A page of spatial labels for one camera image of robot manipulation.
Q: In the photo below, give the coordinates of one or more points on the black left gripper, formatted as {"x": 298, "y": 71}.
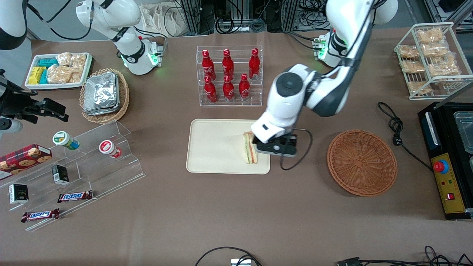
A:
{"x": 285, "y": 139}

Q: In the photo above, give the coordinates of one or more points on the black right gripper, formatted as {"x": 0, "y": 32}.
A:
{"x": 15, "y": 103}

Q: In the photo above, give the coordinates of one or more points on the triangular sandwich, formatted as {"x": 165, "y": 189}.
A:
{"x": 249, "y": 151}

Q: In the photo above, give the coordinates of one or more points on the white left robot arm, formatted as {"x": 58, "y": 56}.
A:
{"x": 288, "y": 92}

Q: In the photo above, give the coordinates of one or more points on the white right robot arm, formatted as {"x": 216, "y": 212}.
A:
{"x": 111, "y": 14}

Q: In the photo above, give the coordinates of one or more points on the white rectangular snack tray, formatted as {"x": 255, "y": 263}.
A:
{"x": 55, "y": 85}

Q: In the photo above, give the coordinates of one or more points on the beige plastic serving tray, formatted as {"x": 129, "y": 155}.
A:
{"x": 218, "y": 146}

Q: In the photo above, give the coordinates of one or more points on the oval wicker basket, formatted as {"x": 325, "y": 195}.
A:
{"x": 123, "y": 96}

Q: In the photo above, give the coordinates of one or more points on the round brown wicker basket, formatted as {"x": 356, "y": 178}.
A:
{"x": 362, "y": 162}

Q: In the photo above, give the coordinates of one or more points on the green lid yogurt cup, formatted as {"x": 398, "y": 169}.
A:
{"x": 64, "y": 139}

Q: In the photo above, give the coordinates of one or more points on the teal snack packet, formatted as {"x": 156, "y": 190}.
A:
{"x": 44, "y": 77}
{"x": 48, "y": 62}

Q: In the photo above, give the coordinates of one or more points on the clear bag of crackers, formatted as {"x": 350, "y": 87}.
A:
{"x": 78, "y": 62}
{"x": 76, "y": 77}
{"x": 63, "y": 58}
{"x": 59, "y": 74}

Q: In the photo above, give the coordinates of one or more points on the yellow snack packet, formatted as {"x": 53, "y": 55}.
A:
{"x": 36, "y": 75}

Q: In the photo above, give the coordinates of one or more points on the silver foil pack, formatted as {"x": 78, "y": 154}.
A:
{"x": 100, "y": 90}
{"x": 117, "y": 103}

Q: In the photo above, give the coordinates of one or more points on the red tartan cookie box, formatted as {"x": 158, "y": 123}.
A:
{"x": 24, "y": 159}

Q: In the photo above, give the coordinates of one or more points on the clear acrylic bottle rack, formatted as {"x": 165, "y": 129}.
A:
{"x": 236, "y": 104}

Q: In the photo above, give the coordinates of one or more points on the red lid yogurt cup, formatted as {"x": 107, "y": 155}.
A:
{"x": 108, "y": 147}

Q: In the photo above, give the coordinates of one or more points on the red cola bottle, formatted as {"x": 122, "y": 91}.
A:
{"x": 244, "y": 88}
{"x": 208, "y": 64}
{"x": 210, "y": 91}
{"x": 254, "y": 63}
{"x": 228, "y": 89}
{"x": 228, "y": 63}

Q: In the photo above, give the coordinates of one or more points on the clear acrylic stepped display stand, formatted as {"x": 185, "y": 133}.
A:
{"x": 103, "y": 173}

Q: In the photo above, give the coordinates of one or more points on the snickers chocolate bar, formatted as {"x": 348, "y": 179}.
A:
{"x": 75, "y": 196}
{"x": 40, "y": 215}

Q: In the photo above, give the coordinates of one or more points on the small black and white carton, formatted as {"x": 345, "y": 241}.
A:
{"x": 18, "y": 193}

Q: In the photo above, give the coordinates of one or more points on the small silver device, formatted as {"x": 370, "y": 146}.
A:
{"x": 241, "y": 262}

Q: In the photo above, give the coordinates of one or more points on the white cloth bag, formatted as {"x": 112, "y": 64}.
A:
{"x": 162, "y": 18}

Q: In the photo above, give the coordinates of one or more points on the bagged pastry snack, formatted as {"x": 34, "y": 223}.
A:
{"x": 409, "y": 51}
{"x": 430, "y": 36}
{"x": 412, "y": 66}
{"x": 443, "y": 67}
{"x": 435, "y": 51}
{"x": 419, "y": 87}

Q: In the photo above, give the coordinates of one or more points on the black appliance housing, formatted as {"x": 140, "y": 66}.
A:
{"x": 443, "y": 125}

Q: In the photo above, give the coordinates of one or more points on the yellow control panel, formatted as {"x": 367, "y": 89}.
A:
{"x": 452, "y": 192}

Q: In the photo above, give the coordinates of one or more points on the aluminium frame post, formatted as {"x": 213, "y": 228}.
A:
{"x": 192, "y": 16}

